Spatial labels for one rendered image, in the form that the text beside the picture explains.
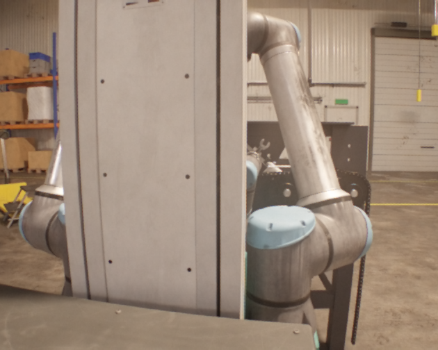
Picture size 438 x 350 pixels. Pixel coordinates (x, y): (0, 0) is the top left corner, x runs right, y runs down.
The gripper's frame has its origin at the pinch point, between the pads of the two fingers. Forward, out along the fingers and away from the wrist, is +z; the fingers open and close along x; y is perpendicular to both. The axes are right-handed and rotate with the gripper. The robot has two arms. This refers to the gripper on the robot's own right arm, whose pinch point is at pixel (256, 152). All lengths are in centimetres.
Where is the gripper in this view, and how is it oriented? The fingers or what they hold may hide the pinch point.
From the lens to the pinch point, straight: 135.2
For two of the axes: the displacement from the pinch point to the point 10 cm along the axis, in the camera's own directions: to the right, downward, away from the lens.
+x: -7.4, -6.7, -0.3
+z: 2.5, -3.1, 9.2
